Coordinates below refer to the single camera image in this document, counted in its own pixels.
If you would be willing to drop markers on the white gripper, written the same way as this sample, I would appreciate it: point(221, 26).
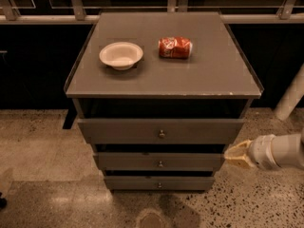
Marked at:
point(262, 152)

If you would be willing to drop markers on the grey top drawer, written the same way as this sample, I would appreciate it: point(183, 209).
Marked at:
point(160, 131)

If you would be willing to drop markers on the grey drawer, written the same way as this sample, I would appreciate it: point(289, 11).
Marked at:
point(158, 161)
point(158, 183)
point(160, 131)

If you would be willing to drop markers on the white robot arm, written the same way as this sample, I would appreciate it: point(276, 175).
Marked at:
point(288, 151)

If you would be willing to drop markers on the grey drawer cabinet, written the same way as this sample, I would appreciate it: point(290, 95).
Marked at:
point(215, 82)

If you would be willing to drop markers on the grey bottom drawer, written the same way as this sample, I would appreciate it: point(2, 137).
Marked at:
point(158, 183)

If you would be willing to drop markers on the grey middle drawer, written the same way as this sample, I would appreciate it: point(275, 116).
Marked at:
point(158, 161)

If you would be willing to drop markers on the white pillar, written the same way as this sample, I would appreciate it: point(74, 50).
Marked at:
point(291, 97)

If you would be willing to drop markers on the crushed red soda can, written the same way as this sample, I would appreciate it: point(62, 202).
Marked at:
point(175, 47)

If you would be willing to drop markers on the white paper bowl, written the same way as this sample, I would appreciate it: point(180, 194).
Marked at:
point(121, 55)

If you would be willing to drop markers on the metal window railing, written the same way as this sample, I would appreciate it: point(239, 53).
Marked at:
point(88, 11)

